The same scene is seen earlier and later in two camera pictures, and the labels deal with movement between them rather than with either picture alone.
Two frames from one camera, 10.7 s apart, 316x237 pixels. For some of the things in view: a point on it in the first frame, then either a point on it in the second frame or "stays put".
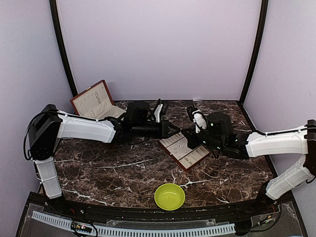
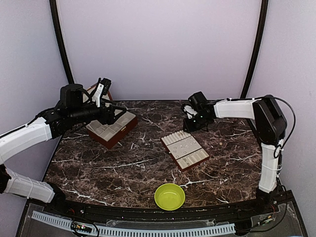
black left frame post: [62, 47] stays put
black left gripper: [165, 125] → [109, 119]
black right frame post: [261, 26] stays put
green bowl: [169, 196] stays put
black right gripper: [190, 136] → [189, 128]
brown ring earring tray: [177, 148] stays put
